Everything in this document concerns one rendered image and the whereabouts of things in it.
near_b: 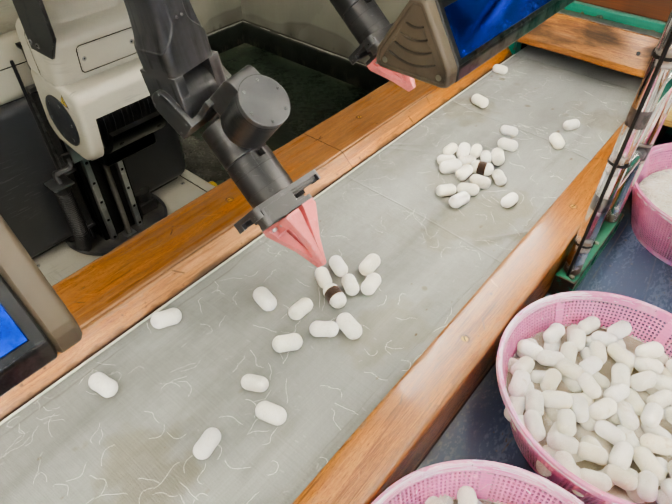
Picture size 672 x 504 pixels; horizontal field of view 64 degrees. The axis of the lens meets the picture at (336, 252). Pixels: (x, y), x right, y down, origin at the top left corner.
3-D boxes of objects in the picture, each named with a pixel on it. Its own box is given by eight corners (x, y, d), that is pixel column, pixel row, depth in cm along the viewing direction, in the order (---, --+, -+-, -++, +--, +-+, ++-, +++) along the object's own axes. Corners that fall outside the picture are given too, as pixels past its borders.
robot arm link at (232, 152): (228, 116, 66) (190, 135, 63) (247, 89, 60) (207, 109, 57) (260, 163, 67) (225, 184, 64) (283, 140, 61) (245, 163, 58)
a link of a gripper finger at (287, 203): (349, 247, 63) (303, 181, 62) (308, 281, 59) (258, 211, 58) (321, 261, 69) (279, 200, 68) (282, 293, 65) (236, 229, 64)
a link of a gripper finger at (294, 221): (362, 237, 64) (317, 172, 63) (323, 269, 60) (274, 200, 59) (333, 251, 70) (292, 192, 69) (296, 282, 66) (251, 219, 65)
